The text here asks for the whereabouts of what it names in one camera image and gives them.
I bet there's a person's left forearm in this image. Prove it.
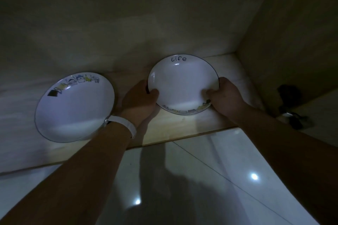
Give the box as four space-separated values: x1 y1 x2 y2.
0 121 132 225

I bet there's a white plate with cartoon print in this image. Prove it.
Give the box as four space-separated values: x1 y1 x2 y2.
35 72 115 143

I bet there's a person's right forearm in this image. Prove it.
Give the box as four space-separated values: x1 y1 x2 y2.
230 102 338 225

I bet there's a metal cabinet hinge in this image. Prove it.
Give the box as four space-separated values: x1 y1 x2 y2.
276 84 315 130

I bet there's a white wristband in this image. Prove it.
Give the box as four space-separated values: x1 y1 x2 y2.
104 116 137 139

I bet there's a person's right hand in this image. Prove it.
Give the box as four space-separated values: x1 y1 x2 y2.
202 77 249 123

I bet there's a white plate with handwritten print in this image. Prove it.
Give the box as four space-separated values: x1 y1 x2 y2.
147 54 220 115

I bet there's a person's left hand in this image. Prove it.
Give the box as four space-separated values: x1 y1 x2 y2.
118 79 160 128

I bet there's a wooden cabinet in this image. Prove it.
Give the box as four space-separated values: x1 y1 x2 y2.
0 0 338 176

